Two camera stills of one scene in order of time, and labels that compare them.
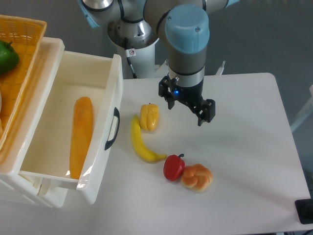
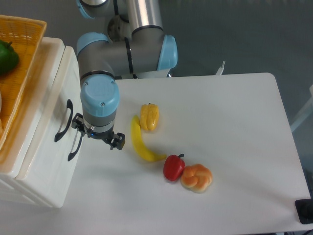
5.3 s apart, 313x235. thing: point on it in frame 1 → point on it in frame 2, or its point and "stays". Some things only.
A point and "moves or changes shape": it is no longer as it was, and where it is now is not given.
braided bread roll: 196,177 stays
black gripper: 168,88 → 108,136
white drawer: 99,77 moves or changes shape
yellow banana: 139,145 stays
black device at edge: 304,209 stays
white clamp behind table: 221,69 stays
